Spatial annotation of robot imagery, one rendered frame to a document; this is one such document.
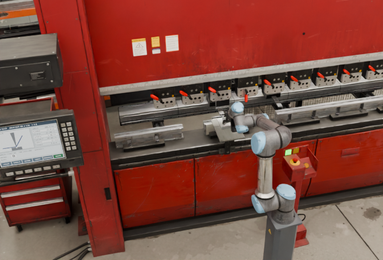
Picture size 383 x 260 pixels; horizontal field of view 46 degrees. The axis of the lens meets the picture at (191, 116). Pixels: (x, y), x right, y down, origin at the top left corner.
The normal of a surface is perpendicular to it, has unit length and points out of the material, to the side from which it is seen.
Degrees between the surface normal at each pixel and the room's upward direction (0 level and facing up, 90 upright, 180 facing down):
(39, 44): 0
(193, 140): 0
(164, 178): 90
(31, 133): 90
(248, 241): 0
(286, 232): 90
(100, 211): 90
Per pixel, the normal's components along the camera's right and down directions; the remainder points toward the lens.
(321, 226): -0.03, -0.82
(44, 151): 0.22, 0.55
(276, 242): -0.47, 0.51
